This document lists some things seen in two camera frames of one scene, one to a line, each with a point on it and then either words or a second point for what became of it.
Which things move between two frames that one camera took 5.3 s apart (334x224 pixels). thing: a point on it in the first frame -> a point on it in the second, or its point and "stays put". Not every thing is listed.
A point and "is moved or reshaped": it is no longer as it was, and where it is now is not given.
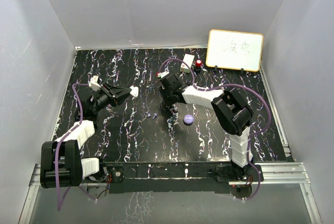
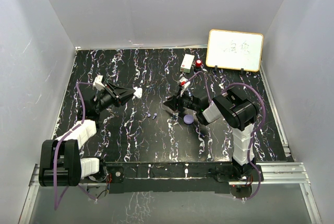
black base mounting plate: x=174 y=177 stays put
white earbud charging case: x=134 y=91 is moved or reshaped
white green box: x=188 y=59 stays put
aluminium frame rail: x=285 y=173 stays put
